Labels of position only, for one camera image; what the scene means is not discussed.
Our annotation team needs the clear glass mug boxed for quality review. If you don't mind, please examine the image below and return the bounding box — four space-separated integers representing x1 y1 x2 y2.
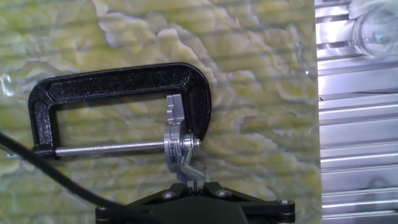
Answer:
352 0 398 59

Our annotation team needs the black camera cable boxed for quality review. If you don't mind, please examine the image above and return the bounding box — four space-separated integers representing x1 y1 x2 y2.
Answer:
0 130 156 224

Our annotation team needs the green marble pattern mat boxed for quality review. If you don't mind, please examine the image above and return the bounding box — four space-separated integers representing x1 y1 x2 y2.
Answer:
0 0 323 224

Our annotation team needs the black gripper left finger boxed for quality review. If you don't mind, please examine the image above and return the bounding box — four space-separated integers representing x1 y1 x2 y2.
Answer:
95 182 196 224

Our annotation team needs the white plastic sheet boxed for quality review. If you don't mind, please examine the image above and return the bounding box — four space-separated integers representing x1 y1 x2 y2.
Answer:
348 0 383 19

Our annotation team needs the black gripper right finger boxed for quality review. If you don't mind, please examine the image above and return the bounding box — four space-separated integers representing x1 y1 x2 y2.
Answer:
196 182 296 224

